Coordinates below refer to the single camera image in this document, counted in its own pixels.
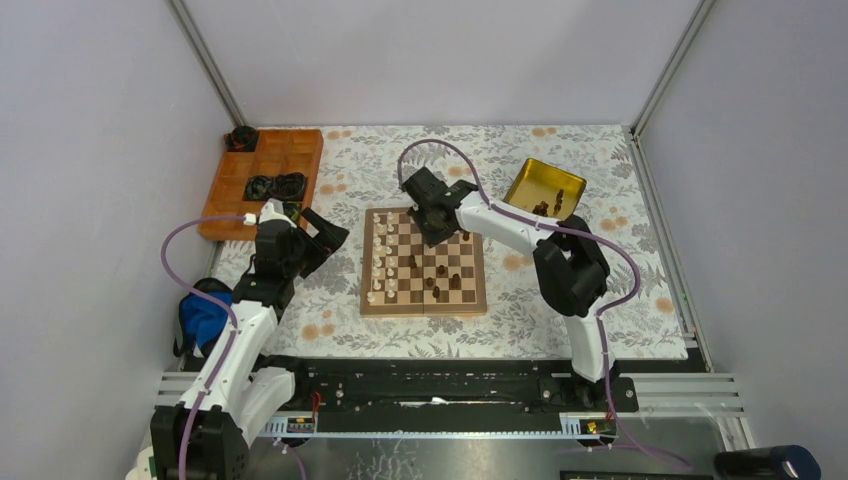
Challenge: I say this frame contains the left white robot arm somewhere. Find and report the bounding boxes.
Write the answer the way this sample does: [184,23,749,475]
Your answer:
[150,200,349,479]

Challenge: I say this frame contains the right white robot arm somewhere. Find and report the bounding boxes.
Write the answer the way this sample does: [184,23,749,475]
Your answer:
[400,167,615,412]

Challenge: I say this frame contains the orange compartment tray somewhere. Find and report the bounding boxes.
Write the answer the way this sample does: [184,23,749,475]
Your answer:
[198,129,323,241]

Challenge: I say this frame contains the gold metal tin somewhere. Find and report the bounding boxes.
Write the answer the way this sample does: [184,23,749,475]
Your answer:
[503,158,587,220]

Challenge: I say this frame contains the black mounting rail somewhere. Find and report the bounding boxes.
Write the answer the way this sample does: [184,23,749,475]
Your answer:
[255,355,639,434]

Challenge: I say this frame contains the black cable bundle in tray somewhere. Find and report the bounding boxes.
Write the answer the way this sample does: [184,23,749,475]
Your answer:
[243,172,309,202]

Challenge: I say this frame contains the floral table cloth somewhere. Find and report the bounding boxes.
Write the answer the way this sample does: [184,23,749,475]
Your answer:
[262,126,686,379]

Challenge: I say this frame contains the dark cylinder bottle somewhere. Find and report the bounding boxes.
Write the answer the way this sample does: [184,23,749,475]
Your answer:
[713,445,822,480]

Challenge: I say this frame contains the blue cloth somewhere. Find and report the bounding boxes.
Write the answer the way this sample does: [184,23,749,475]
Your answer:
[172,292,229,358]

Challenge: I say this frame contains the black item tray corner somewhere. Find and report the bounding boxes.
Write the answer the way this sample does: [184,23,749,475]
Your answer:
[224,126,260,153]

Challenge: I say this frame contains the wooden chess board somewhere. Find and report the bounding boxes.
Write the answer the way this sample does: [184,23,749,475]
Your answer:
[360,207,488,318]

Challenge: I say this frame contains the dark chess piece in tin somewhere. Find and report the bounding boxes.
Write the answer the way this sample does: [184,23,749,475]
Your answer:
[532,201,548,216]
[554,189,564,213]

